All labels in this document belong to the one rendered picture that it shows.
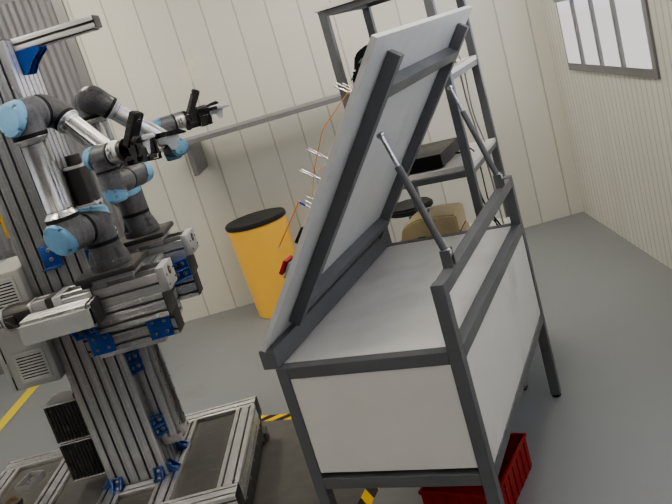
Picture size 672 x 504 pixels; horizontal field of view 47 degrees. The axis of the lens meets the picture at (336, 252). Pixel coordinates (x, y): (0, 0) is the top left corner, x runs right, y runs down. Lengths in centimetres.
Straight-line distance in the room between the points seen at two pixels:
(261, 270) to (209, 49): 161
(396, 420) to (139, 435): 131
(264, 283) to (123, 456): 233
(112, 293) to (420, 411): 122
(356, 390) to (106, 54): 402
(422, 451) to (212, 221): 378
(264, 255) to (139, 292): 254
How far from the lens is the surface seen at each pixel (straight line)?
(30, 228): 314
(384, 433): 241
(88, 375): 327
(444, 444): 237
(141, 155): 247
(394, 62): 215
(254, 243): 532
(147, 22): 582
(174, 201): 590
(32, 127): 275
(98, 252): 288
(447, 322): 217
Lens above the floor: 169
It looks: 15 degrees down
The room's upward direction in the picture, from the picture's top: 17 degrees counter-clockwise
